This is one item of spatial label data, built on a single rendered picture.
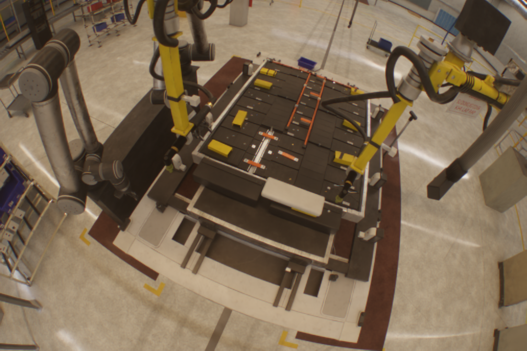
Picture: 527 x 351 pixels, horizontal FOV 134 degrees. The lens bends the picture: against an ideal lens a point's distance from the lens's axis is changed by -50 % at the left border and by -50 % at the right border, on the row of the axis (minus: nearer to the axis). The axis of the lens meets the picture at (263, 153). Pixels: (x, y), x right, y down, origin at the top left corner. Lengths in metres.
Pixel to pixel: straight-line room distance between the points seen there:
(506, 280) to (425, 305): 2.00
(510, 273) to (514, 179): 1.58
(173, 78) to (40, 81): 0.51
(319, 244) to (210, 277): 0.68
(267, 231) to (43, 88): 1.29
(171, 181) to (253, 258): 0.78
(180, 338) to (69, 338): 1.30
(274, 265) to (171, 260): 0.65
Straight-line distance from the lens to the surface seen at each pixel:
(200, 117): 1.21
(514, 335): 4.44
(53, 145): 1.16
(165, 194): 1.62
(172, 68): 0.86
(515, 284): 4.60
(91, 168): 1.44
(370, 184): 1.89
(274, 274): 1.52
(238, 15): 6.44
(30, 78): 0.93
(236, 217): 1.36
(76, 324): 2.87
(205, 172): 1.39
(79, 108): 1.28
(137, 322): 2.47
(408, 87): 0.89
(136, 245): 1.59
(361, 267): 1.61
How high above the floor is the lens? 2.26
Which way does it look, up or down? 52 degrees down
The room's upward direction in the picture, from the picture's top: 10 degrees clockwise
